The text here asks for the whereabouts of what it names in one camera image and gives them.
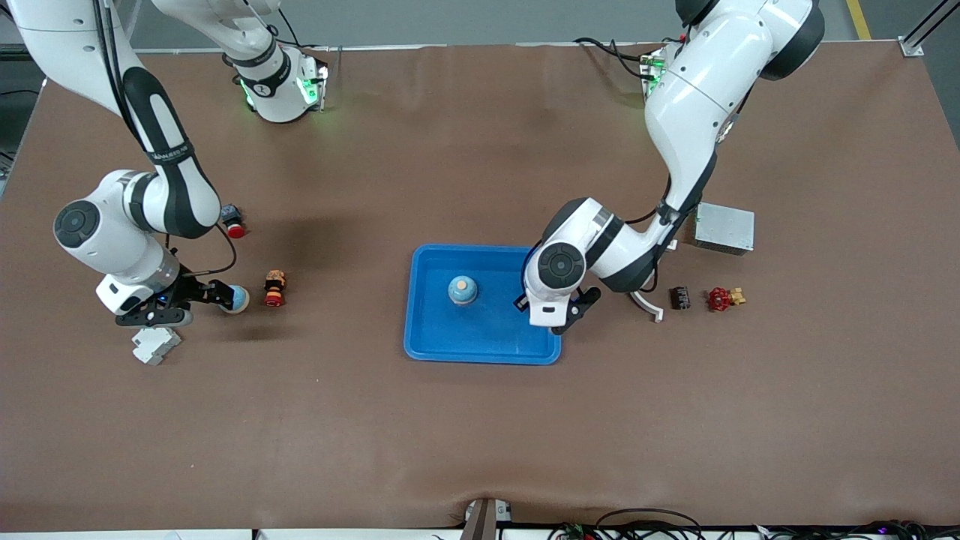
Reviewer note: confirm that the white circuit breaker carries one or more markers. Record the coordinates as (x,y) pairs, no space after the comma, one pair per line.
(154,345)

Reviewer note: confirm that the metal mount bracket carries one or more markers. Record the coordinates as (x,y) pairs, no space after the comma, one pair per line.
(480,521)

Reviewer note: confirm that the red push button dark base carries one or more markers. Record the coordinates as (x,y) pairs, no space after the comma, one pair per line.
(235,229)

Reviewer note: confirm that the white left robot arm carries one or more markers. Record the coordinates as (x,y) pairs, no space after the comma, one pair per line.
(697,97)

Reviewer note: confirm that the red button orange striped base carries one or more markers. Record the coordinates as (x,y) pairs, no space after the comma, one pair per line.
(274,291)

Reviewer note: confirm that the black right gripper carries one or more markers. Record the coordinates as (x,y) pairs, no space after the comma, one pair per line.
(192,289)

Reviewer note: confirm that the blue dome call bell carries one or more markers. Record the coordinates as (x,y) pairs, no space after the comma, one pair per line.
(463,291)
(240,300)

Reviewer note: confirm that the white curved plastic arc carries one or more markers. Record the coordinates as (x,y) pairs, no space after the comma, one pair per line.
(640,309)

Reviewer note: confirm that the aluminium frame post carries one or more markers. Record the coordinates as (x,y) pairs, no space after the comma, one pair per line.
(911,46)

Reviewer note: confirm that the grey metal box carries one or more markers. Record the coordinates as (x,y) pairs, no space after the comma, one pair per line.
(727,229)

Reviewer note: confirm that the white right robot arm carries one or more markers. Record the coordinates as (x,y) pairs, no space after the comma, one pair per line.
(112,240)

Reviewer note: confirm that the blue plastic tray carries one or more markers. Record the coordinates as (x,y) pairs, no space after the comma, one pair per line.
(480,337)

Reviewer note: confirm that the red handwheel brass valve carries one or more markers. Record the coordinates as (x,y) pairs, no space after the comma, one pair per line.
(720,299)

